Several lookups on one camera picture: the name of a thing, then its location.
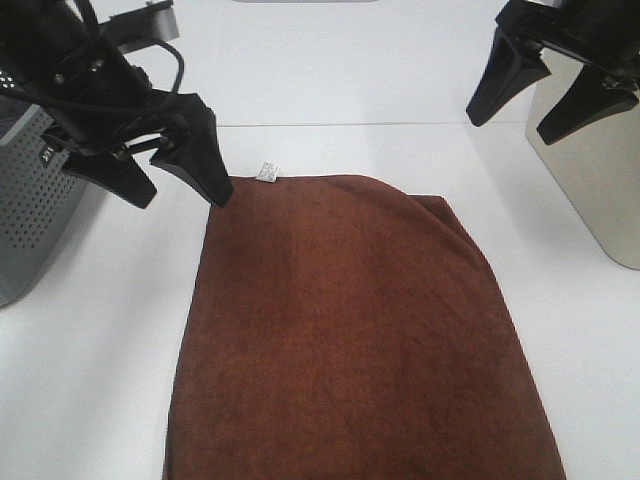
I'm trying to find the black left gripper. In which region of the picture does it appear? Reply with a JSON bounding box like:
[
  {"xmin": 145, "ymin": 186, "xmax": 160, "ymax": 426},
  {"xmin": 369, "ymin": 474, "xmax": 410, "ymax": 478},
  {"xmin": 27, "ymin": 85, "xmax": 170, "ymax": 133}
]
[{"xmin": 1, "ymin": 1, "xmax": 234, "ymax": 209}]

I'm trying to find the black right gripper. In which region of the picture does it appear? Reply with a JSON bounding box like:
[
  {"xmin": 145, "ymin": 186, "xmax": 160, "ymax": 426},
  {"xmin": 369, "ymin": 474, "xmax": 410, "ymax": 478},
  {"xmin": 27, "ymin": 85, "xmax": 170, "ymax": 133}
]
[{"xmin": 466, "ymin": 0, "xmax": 639, "ymax": 145}]

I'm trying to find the brown towel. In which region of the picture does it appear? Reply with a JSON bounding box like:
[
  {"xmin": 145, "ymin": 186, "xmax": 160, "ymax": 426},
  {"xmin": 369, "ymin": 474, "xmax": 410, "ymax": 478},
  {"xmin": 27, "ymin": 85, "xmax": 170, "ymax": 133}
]
[{"xmin": 163, "ymin": 175, "xmax": 565, "ymax": 479}]

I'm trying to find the beige plastic storage basket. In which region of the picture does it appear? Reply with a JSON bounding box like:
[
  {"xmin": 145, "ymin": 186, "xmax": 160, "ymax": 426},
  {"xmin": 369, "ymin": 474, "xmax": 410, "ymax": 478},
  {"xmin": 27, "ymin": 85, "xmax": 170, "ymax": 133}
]
[{"xmin": 526, "ymin": 50, "xmax": 639, "ymax": 270}]

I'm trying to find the grey perforated laundry basket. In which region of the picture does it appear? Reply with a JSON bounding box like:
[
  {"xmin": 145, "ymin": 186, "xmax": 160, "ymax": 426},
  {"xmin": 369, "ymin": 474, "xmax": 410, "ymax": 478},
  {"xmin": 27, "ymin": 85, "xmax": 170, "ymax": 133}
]
[{"xmin": 0, "ymin": 95, "xmax": 86, "ymax": 307}]

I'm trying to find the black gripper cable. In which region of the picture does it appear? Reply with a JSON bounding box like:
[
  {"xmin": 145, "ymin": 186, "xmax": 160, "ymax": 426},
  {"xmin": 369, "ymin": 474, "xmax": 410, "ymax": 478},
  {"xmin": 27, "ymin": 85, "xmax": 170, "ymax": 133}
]
[{"xmin": 74, "ymin": 0, "xmax": 187, "ymax": 96}]

